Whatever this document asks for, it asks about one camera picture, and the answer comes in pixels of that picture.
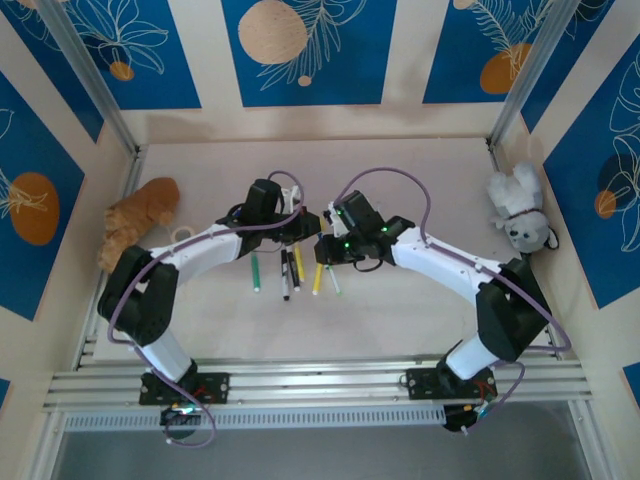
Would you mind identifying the aluminium frame post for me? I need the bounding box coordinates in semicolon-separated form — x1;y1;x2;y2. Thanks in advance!
485;0;577;151
34;0;147;160

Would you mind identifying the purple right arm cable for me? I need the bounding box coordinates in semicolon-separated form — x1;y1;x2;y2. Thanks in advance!
333;166;573;435

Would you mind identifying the speckled yellow highlighter pen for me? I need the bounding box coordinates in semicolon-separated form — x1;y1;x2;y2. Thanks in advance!
292;244;306;292

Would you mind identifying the black marker pen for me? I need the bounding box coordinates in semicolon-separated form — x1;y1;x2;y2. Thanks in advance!
279;248;292;302

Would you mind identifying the white felt pen green end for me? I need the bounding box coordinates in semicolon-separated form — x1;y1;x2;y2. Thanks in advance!
325;263;345;297

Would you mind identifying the black controller board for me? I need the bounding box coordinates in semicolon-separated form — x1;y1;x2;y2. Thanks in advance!
158;403;204;445
442;397;496;435

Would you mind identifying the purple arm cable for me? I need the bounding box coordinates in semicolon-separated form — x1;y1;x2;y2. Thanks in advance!
333;166;573;435
107;169;306;450

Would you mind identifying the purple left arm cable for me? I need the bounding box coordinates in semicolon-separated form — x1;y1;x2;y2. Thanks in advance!
107;169;306;450

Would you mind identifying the orange plush toy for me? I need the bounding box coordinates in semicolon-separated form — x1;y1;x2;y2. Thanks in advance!
96;176;182;275

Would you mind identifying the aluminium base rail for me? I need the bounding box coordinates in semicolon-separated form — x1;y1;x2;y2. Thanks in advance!
42;354;591;416

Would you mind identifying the white slotted cable duct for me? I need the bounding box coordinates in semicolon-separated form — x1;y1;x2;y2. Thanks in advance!
62;404;447;432

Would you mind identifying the white grey plush dog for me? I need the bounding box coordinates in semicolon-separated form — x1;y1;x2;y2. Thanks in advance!
487;160;560;256

